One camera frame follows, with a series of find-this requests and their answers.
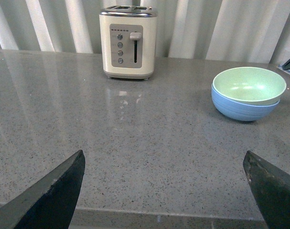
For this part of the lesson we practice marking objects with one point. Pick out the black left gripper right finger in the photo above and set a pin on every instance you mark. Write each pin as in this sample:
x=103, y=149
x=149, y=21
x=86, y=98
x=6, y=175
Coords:
x=270, y=187

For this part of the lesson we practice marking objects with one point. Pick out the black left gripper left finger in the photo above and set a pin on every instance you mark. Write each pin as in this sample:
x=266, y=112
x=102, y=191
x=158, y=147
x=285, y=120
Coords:
x=49, y=203

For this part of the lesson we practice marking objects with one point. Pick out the green bowl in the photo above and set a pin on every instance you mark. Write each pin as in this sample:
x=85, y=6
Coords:
x=250, y=85

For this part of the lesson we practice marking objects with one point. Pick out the blue bowl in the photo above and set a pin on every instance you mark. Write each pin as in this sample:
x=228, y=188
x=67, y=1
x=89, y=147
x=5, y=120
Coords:
x=240, y=111

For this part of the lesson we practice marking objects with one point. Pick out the white pleated curtain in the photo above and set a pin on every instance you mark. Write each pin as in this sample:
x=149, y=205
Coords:
x=226, y=30

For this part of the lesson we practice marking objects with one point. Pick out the cream two-slot toaster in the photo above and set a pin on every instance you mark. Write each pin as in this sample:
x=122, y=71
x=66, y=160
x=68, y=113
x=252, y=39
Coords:
x=128, y=40

